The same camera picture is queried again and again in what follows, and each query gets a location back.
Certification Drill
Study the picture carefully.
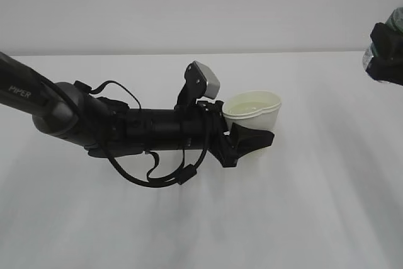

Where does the white paper cup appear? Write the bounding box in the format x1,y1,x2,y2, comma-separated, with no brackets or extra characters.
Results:
222,91,282,133

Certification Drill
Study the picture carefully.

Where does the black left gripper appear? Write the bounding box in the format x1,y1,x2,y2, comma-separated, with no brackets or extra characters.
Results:
179,100,275,168

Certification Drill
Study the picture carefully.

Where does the clear plastic water bottle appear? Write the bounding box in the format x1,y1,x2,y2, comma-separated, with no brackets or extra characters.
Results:
362,7,402,86

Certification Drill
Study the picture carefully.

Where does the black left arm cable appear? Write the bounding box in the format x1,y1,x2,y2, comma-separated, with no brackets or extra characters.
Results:
40,80,212,188

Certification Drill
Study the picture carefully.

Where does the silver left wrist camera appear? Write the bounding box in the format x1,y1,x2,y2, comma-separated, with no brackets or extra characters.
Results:
184,60,220,100

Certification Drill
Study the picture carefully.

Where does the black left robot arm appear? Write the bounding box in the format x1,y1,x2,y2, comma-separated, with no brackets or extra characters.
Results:
1,54,275,167

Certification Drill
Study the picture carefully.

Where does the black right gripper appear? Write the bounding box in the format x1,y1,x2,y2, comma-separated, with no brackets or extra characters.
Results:
366,23,402,86

